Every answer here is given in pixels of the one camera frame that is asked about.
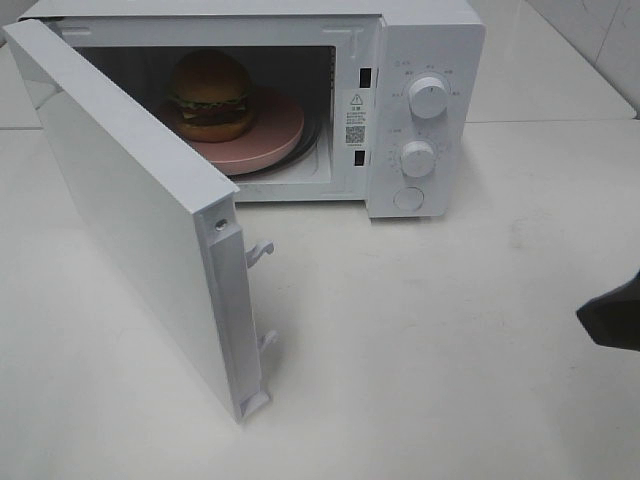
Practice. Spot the white microwave door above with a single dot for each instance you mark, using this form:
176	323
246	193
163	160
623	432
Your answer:
163	213

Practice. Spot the pink round plate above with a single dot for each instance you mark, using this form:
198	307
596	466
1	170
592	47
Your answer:
242	137

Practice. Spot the lower white microwave knob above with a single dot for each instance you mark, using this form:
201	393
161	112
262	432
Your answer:
417	159

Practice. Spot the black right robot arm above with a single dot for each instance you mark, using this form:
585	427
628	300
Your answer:
613	319

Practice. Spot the burger with brown bun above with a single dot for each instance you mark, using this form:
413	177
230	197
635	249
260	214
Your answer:
210	93

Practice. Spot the white microwave knob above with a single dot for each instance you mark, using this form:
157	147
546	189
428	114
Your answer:
428	96
417	159

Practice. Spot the white warning label sticker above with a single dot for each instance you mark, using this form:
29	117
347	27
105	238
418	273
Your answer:
355	115

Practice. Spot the white microwave oven body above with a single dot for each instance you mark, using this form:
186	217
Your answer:
315	58

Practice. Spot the upper white microwave knob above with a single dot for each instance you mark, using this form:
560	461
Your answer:
428	96

